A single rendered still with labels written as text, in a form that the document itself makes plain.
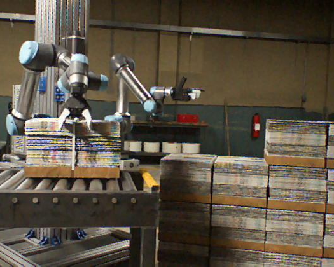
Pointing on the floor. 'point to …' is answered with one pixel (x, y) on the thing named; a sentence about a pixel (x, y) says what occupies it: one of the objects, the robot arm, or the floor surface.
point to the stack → (248, 212)
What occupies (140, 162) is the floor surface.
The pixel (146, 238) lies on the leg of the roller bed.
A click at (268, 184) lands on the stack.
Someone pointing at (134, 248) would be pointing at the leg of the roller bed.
